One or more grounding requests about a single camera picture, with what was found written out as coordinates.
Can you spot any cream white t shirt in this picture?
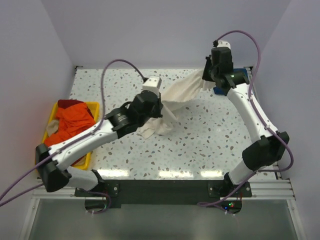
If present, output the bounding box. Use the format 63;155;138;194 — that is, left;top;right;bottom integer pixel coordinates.
139;69;216;139

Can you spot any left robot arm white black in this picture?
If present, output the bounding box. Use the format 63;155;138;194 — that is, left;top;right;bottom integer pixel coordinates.
35;90;176;196

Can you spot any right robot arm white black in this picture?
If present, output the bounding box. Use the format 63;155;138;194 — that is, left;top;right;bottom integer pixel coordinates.
202;46;290;197

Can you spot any folded blue t shirt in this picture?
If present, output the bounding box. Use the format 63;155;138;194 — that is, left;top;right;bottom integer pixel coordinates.
211;68;250;96

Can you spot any yellow plastic bin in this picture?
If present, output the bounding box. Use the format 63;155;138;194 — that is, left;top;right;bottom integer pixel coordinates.
42;99;100;170

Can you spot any orange t shirt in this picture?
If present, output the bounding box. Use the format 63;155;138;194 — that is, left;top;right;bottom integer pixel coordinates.
44;102;96;147

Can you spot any dark red t shirt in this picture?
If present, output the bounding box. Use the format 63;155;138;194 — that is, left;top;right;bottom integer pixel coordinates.
57;99;83;109

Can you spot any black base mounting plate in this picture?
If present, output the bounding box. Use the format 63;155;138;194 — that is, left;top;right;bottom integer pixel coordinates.
74;180;253;211

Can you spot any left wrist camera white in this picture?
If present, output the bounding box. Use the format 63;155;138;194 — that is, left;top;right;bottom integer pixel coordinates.
142;76;162;97

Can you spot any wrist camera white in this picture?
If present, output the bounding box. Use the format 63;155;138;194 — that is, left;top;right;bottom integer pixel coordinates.
142;76;162;97
213;39;231;49

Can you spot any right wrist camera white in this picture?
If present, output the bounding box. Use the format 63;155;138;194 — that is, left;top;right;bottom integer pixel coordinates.
213;39;231;49

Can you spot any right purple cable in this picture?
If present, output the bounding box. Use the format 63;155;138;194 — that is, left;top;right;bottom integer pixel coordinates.
197;29;295;208

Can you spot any aluminium frame rail front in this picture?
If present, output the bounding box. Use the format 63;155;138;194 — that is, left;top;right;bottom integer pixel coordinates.
31;179;296;200

